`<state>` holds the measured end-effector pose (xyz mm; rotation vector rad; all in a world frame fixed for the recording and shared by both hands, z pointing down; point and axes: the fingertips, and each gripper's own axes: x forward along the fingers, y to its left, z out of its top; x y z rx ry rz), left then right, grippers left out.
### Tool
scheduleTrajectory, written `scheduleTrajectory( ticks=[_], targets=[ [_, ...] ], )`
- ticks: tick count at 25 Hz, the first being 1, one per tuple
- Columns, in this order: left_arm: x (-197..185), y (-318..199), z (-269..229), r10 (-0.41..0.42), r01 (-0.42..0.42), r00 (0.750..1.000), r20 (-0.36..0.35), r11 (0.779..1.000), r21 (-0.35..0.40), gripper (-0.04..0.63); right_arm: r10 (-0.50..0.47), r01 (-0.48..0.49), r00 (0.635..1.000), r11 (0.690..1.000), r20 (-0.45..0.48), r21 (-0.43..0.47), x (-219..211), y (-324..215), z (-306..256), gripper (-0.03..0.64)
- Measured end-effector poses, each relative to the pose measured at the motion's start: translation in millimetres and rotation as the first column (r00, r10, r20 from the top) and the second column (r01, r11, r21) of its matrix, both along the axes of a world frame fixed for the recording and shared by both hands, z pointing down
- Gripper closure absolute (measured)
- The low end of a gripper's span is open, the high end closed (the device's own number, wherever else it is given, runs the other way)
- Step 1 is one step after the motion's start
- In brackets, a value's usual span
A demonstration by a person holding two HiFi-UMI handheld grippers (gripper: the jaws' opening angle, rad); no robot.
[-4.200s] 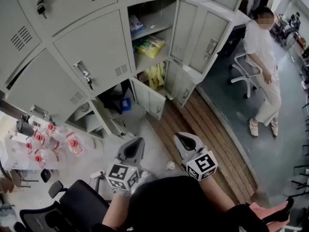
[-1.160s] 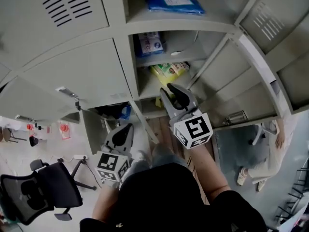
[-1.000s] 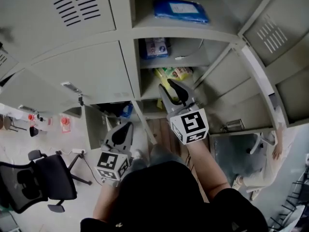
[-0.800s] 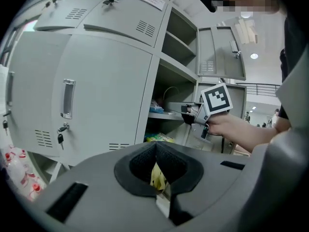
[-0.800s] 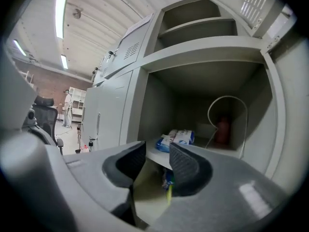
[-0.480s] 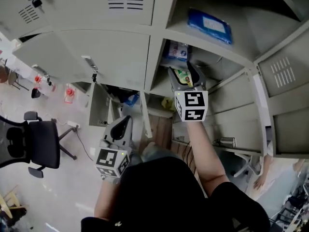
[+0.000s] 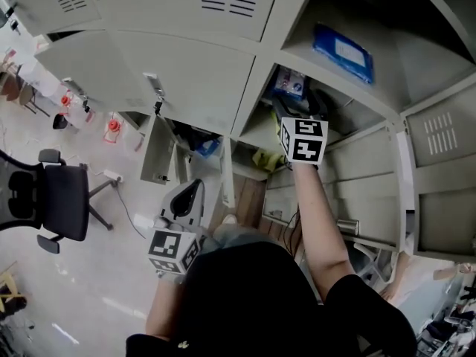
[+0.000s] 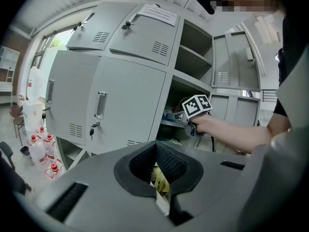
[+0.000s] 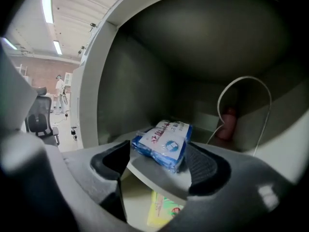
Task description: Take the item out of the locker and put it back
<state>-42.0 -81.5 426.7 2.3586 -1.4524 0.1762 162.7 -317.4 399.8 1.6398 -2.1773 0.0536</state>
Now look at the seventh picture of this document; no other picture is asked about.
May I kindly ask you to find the white chair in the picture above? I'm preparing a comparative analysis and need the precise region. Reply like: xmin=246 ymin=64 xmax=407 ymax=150
xmin=348 ymin=241 xmax=396 ymax=286

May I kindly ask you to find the grey metal locker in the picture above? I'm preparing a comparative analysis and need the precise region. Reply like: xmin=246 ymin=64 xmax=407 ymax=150
xmin=0 ymin=0 xmax=476 ymax=264

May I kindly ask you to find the yellow cloth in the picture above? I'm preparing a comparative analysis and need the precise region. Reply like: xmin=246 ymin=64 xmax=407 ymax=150
xmin=251 ymin=147 xmax=286 ymax=173

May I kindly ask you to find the person's right forearm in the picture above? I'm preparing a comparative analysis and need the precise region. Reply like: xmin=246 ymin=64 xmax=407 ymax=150
xmin=291 ymin=161 xmax=358 ymax=301

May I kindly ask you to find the orange cable reel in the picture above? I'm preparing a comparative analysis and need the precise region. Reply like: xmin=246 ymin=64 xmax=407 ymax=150
xmin=58 ymin=90 xmax=77 ymax=117
xmin=102 ymin=112 xmax=124 ymax=143

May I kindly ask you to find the person's black shirt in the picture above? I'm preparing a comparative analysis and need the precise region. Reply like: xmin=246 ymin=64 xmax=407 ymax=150
xmin=125 ymin=241 xmax=418 ymax=357

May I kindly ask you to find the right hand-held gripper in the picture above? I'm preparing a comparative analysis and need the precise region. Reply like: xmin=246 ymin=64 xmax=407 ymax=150
xmin=273 ymin=89 xmax=329 ymax=166

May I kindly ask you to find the wooden chair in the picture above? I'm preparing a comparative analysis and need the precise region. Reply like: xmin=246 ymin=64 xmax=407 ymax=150
xmin=0 ymin=60 xmax=51 ymax=118

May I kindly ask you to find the person's left forearm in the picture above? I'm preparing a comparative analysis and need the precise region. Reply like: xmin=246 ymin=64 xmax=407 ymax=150
xmin=144 ymin=270 xmax=189 ymax=342

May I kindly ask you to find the small blue pack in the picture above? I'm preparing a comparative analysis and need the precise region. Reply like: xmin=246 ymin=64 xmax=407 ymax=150
xmin=194 ymin=137 xmax=221 ymax=157

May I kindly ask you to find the blue flat packet white label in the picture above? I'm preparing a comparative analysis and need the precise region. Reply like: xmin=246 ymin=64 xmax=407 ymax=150
xmin=311 ymin=22 xmax=376 ymax=86

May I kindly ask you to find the black bag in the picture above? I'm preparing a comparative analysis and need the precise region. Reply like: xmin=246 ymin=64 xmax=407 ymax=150
xmin=173 ymin=120 xmax=221 ymax=152

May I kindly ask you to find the person's left hand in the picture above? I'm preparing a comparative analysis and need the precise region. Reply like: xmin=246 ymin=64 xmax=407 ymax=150
xmin=153 ymin=216 xmax=184 ymax=234

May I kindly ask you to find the silver locker door handle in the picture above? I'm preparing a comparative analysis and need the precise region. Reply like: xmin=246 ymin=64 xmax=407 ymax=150
xmin=335 ymin=218 xmax=361 ymax=234

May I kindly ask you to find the black office chair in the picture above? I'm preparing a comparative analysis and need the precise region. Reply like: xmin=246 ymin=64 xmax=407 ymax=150
xmin=0 ymin=148 xmax=115 ymax=255

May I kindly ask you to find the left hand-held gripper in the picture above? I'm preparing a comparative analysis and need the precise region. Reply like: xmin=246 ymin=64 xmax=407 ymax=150
xmin=147 ymin=178 xmax=206 ymax=275

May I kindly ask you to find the black floor cable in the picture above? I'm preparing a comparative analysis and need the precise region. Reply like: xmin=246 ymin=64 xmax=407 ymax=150
xmin=114 ymin=181 xmax=149 ymax=239

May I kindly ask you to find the yellow stool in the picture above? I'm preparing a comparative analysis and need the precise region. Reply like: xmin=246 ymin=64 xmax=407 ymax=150
xmin=0 ymin=268 xmax=28 ymax=312

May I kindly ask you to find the small black floor object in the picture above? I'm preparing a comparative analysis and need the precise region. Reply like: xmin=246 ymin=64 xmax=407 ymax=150
xmin=52 ymin=112 xmax=70 ymax=131

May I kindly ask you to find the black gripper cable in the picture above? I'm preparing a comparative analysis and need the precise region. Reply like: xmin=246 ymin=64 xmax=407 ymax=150
xmin=283 ymin=205 xmax=303 ymax=260

